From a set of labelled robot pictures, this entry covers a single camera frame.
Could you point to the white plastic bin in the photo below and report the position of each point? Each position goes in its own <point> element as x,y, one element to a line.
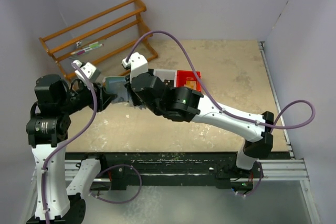
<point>166,74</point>

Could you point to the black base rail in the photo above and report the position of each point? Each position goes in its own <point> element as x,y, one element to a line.
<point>215,169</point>

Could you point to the orange credit card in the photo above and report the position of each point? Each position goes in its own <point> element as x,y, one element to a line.
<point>191,83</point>

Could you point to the red plastic bin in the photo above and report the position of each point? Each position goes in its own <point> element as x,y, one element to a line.
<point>181,78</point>

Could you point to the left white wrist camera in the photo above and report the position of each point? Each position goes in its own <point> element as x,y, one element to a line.
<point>90,71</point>

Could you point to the wooden rack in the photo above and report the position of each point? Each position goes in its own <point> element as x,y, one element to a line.
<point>118,28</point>

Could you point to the pens on rack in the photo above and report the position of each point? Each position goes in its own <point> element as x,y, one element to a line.
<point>88,48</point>

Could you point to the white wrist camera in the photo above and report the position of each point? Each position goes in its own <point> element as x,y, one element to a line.
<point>90,71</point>
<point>137,64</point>

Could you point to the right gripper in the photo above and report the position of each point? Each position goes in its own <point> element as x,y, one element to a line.
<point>130,95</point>

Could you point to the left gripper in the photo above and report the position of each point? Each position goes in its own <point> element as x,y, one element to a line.
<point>102,97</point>

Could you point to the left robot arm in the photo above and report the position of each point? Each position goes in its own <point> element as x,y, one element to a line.
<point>47,132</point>

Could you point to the black credit card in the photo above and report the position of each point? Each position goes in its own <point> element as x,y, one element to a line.
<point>169,83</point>

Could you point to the black plastic bin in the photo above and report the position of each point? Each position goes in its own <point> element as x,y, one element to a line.
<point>150,72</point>

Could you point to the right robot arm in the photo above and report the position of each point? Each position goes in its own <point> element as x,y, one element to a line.
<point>182,104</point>

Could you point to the green card holder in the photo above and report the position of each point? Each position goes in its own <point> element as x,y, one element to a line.
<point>116,85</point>

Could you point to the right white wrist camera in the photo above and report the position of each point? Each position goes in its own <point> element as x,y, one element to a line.
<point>137,64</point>

